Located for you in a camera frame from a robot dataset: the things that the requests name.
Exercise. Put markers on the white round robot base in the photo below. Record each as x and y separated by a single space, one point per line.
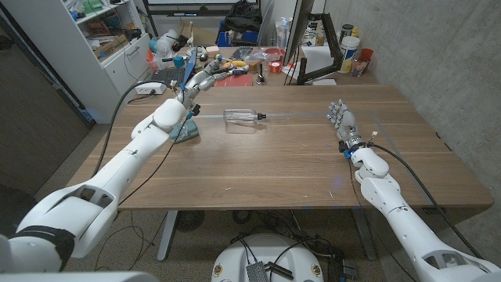
266 250

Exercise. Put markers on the teal sponge block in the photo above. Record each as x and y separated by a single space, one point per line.
188 131

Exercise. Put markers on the white labelled canister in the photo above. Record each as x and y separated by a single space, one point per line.
347 53

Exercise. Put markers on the red cutting mat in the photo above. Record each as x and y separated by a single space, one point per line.
238 81

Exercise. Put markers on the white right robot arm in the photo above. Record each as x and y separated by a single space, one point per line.
407 219

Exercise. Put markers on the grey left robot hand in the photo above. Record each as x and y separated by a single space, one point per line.
197 84

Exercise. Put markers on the black laptop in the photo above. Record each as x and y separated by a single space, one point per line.
170 75

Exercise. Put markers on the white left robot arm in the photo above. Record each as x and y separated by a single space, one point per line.
117 172

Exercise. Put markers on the grey metal table leg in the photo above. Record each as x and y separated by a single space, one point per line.
167 235
364 235

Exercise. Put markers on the red bowl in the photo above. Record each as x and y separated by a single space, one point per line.
275 53

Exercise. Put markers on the clear plastic dispenser bottle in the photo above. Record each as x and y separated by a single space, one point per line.
238 116

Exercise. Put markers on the dark capped bottle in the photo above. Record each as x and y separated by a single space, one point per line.
346 32

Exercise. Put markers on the red cup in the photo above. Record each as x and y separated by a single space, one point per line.
364 58

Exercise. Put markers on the black round floor fan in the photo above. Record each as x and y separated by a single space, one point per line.
189 220

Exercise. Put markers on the blue storage bin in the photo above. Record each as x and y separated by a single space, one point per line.
225 39

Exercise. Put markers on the white paper sheet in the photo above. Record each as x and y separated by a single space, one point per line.
317 58

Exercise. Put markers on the grey perforated block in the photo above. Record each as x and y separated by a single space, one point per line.
257 272

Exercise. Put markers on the black backpack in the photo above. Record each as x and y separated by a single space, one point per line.
240 17

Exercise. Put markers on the cardboard box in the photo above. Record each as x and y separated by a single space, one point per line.
111 46

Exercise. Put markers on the white shelf cabinet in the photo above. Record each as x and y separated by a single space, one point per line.
58 47

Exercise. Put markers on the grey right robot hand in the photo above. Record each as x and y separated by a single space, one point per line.
346 125

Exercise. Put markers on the red tape roll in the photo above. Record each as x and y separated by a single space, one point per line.
275 67

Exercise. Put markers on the white power strip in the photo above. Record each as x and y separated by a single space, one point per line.
150 88

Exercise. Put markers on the black computer monitor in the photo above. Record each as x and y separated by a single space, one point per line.
299 27

